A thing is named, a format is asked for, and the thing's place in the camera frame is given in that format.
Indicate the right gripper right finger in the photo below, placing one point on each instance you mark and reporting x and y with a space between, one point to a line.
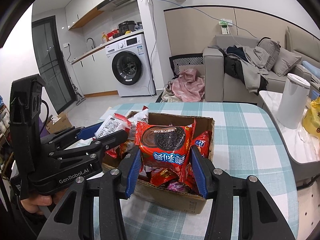
259 215

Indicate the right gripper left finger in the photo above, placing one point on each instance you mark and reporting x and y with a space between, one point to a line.
73 217

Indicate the white chips bag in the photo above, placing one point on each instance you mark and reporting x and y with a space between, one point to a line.
118 122

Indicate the red oreo snack bag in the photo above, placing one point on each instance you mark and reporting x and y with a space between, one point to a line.
165 146

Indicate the purple snack bag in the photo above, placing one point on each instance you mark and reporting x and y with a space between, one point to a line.
176 186

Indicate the red chips bag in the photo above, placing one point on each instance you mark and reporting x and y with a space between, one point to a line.
202 142

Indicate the left hand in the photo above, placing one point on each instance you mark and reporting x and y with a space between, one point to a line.
33 203

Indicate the small floor cardboard box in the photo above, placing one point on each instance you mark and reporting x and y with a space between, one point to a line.
58 123

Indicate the white side table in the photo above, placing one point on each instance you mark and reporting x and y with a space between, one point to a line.
300 146

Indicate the checked teal tablecloth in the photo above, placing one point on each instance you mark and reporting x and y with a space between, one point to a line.
246 143

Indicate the brown cardboard box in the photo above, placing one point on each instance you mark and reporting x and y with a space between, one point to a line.
163 187

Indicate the yellow plastic bag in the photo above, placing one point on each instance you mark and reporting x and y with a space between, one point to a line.
311 120

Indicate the black glass door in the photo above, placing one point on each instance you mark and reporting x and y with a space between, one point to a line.
51 64

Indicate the white cylindrical bin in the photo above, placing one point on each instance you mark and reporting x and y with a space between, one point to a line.
293 101

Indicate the white washing machine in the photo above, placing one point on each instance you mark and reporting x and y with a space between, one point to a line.
130 65

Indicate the pink cloth pile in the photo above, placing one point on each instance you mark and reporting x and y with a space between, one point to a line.
189 86

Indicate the grey sofa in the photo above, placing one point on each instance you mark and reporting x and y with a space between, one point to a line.
220 87

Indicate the grey clothes pile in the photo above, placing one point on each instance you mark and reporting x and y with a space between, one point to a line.
247 64

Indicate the grey sofa pillow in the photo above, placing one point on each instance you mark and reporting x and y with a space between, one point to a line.
285 62

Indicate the black patterned chair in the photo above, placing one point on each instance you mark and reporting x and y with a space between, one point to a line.
182 62

